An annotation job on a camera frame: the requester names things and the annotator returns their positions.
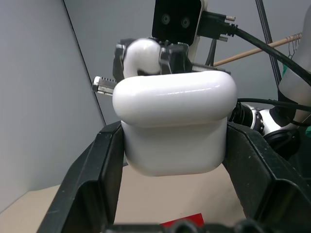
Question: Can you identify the red flat object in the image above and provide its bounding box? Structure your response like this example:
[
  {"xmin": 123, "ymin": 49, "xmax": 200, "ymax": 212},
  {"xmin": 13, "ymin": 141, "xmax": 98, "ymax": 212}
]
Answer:
[{"xmin": 159, "ymin": 213, "xmax": 204, "ymax": 227}]

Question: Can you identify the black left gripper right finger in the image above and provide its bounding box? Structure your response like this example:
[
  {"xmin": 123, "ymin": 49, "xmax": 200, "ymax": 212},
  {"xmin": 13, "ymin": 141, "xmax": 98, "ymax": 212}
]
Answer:
[{"xmin": 221, "ymin": 122, "xmax": 311, "ymax": 233}]

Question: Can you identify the black stand pole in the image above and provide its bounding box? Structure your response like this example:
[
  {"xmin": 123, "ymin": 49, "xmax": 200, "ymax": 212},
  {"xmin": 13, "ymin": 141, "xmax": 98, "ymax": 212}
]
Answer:
[{"xmin": 255, "ymin": 0, "xmax": 283, "ymax": 85}]

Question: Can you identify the white earbud charging case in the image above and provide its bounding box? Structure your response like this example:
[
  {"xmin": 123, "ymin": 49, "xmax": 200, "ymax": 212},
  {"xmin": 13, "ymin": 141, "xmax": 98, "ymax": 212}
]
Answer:
[{"xmin": 112, "ymin": 70, "xmax": 238, "ymax": 177}]

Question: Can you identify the thick black camera cable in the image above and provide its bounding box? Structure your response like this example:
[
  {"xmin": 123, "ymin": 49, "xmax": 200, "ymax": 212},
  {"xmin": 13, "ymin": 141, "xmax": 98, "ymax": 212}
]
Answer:
[{"xmin": 196, "ymin": 11, "xmax": 311, "ymax": 86}]

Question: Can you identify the wooden rod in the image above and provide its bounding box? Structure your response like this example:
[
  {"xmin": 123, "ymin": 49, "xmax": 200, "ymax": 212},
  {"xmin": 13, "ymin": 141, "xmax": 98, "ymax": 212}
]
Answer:
[{"xmin": 213, "ymin": 33, "xmax": 303, "ymax": 67}]

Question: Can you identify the thin black cable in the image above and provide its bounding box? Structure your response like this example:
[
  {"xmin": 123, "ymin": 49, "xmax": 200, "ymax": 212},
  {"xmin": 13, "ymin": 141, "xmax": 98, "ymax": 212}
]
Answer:
[{"xmin": 237, "ymin": 98, "xmax": 311, "ymax": 109}]

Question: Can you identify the white earbud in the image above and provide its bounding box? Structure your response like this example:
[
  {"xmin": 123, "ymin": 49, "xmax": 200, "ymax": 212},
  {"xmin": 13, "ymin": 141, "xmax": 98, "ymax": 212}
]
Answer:
[{"xmin": 123, "ymin": 37, "xmax": 163, "ymax": 79}]

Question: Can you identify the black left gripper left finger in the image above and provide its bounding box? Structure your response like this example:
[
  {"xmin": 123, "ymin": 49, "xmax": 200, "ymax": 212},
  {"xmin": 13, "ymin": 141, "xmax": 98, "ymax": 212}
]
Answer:
[{"xmin": 36, "ymin": 121, "xmax": 128, "ymax": 233}]

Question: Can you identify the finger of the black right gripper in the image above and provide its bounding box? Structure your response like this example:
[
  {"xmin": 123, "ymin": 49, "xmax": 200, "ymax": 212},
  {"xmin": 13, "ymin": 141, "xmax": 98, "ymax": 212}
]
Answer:
[
  {"xmin": 159, "ymin": 40, "xmax": 195, "ymax": 75},
  {"xmin": 113, "ymin": 38, "xmax": 137, "ymax": 81}
]

